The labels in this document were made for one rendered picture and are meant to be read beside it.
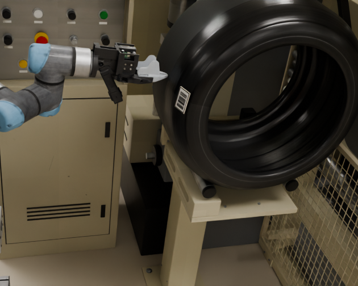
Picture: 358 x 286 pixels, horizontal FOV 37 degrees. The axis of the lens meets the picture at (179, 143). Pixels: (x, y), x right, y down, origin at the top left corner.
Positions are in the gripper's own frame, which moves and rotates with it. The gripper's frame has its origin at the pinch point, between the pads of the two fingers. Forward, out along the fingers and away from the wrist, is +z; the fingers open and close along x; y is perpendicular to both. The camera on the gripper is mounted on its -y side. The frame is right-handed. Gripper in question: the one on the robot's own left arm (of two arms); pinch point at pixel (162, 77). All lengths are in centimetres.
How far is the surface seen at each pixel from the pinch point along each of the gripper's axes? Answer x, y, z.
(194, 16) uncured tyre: 5.8, 16.1, 7.1
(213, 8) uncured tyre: 2.8, 19.8, 10.6
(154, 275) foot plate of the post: 44, -120, 33
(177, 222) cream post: 31, -76, 30
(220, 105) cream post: 28.9, -21.4, 33.3
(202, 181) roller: -4.2, -31.4, 18.2
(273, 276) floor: 36, -115, 90
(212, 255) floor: 54, -118, 65
